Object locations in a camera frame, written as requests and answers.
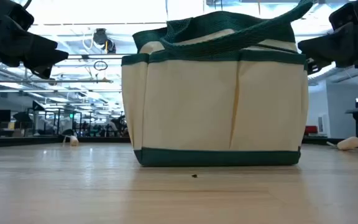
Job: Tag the small white object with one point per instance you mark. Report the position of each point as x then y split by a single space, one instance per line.
350 143

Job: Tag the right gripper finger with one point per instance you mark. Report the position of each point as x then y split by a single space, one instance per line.
314 66
334 46

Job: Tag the black aluminium frame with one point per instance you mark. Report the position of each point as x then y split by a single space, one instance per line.
26 142

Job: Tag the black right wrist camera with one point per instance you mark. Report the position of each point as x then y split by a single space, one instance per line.
342 15

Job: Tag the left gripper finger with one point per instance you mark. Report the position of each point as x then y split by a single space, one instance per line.
23 46
47 63

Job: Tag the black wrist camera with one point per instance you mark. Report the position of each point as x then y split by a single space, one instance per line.
342 15
22 15

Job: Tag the red box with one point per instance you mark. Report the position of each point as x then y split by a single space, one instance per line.
311 130

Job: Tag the cream canvas bag green trim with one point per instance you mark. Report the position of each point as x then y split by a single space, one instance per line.
213 102

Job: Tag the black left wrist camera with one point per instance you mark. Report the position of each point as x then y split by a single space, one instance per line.
22 15

